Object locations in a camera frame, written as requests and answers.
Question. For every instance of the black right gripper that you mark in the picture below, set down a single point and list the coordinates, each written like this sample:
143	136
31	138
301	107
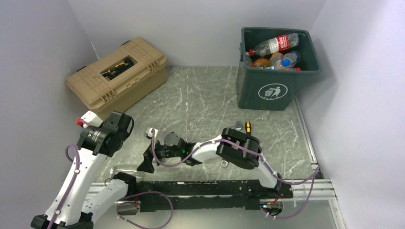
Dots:
146	166

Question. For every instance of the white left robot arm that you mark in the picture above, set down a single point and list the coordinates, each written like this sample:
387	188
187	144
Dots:
98	141

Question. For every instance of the yellow black screwdriver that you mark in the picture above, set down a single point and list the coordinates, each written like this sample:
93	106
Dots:
248	128

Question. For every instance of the tan plastic toolbox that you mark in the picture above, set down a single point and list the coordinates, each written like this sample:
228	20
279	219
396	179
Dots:
122	78

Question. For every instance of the small blue label bottle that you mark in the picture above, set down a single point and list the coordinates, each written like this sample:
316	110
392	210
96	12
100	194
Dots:
291	59

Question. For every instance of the red handled adjustable wrench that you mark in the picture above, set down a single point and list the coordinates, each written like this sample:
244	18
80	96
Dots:
238	126

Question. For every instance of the crushed orange label jug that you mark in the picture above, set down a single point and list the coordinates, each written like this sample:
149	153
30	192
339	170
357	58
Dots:
261	63

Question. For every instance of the dark green trash bin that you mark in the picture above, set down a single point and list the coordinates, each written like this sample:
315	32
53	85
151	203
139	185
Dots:
273	90

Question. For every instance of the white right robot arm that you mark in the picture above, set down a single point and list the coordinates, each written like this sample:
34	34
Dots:
238	148

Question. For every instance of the large orange label bottle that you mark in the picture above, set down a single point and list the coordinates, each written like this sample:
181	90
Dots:
276	59

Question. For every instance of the red cap clear bottle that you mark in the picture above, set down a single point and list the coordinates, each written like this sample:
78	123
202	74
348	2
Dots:
249	62

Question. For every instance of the clear plastic bottle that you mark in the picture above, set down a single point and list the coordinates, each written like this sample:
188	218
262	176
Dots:
124	168

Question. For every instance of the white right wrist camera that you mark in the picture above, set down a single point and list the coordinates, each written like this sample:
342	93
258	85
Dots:
151	132

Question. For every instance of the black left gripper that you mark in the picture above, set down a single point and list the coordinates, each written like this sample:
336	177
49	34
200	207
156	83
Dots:
126	134

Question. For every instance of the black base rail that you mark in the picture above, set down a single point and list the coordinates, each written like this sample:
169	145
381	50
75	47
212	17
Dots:
186	195

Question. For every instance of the red label clear bottle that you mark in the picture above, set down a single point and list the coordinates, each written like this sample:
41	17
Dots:
277	44

